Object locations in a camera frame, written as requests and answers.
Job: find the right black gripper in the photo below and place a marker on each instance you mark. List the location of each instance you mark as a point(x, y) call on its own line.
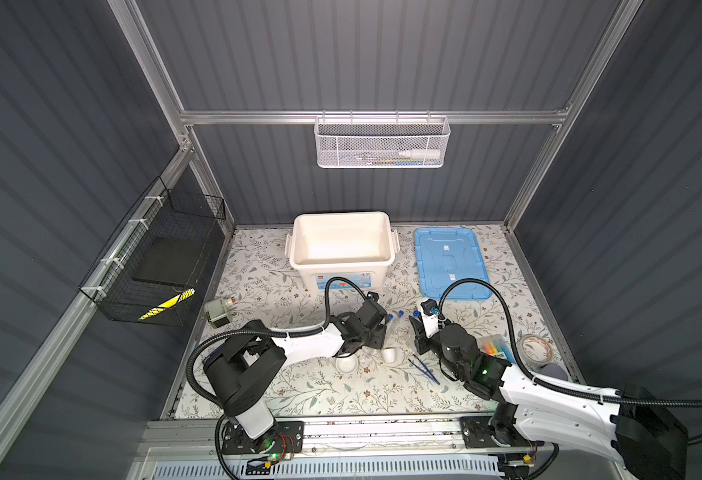
point(420, 336)

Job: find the floral patterned table mat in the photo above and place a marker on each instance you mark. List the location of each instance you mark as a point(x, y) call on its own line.
point(259, 277)

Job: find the grey green box device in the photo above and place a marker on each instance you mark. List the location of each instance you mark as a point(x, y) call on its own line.
point(217, 312)

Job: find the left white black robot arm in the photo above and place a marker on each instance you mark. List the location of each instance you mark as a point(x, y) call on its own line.
point(234, 369)

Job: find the blue plastic bin lid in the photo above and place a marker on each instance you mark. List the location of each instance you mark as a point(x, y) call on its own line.
point(446, 255)

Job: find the small white ceramic crucible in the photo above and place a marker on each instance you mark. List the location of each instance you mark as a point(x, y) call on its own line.
point(390, 355)

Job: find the white plastic storage bin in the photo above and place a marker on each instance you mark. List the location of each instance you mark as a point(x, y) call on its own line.
point(339, 250)

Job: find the white bottle in basket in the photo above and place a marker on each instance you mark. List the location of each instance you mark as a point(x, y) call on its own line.
point(421, 155)

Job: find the blue plastic tweezers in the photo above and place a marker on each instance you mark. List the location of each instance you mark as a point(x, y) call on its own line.
point(423, 368)

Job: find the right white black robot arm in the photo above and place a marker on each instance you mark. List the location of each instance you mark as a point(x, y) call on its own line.
point(648, 440)

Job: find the pack of coloured markers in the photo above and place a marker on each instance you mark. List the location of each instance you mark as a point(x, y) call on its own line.
point(497, 347)

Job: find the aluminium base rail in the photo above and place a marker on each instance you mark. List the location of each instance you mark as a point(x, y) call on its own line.
point(321, 437)

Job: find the white ceramic mortar bowl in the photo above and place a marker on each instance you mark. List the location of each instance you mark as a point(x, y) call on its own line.
point(346, 365)

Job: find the white wire mesh basket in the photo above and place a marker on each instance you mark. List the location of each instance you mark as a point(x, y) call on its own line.
point(373, 142)

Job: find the black wire wall basket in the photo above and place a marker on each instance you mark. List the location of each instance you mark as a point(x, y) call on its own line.
point(160, 265)

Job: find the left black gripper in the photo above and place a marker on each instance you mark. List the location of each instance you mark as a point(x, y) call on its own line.
point(379, 338)

